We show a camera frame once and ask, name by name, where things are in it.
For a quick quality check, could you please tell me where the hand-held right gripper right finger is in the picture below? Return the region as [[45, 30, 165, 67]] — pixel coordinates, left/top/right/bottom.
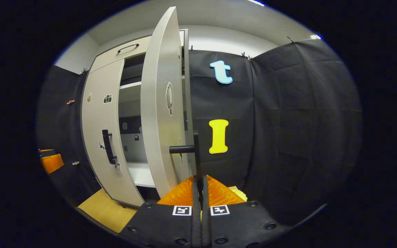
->
[[202, 175, 290, 248]]

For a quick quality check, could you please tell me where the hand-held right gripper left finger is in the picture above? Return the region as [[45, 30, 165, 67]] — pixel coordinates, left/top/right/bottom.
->
[[119, 175, 202, 248]]

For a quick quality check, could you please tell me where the white door with camera sticker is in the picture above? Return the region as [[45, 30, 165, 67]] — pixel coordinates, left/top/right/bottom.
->
[[81, 59, 145, 207]]

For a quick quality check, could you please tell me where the black cabinet door handle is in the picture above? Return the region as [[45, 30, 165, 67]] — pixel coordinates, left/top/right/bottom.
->
[[169, 132, 205, 209], [102, 129, 118, 165]]

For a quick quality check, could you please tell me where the white double-door shoe cabinet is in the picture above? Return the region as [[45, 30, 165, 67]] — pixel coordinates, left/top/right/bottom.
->
[[81, 29, 195, 209]]

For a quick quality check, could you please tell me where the white door with headphone sticker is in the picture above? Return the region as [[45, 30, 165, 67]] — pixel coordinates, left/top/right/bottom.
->
[[140, 6, 191, 199]]

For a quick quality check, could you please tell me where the white cabinet shelf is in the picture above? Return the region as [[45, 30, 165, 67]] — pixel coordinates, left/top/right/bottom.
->
[[127, 162, 156, 188], [119, 81, 142, 91]]

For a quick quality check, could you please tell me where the white cabinet drawer front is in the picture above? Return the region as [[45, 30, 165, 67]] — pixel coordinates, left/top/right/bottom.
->
[[90, 34, 152, 73]]

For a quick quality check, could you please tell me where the yellow crumpled object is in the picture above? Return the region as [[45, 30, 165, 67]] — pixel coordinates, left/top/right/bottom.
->
[[227, 186, 248, 202]]

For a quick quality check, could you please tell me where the black backdrop cloth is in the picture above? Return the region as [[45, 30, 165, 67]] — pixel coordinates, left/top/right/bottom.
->
[[36, 38, 364, 226]]

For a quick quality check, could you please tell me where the black curved drawer handle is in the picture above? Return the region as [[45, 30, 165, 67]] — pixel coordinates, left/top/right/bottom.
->
[[117, 43, 140, 54]]

